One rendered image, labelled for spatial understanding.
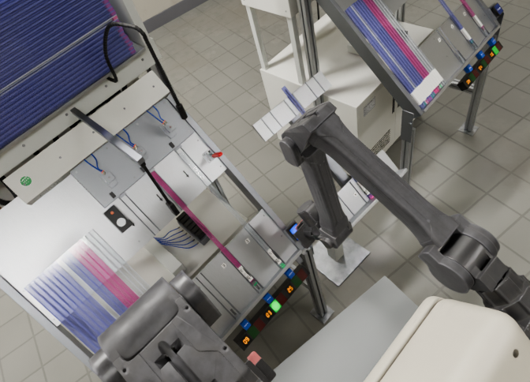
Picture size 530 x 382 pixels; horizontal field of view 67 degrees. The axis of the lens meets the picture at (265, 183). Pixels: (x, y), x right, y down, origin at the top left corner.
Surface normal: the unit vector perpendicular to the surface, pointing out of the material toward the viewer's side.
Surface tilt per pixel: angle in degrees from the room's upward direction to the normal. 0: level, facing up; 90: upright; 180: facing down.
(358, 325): 0
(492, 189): 0
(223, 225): 0
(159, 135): 47
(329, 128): 27
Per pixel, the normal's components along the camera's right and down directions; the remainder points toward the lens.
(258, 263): 0.38, -0.09
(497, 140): -0.22, -0.61
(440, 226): 0.09, -0.31
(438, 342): -0.62, -0.76
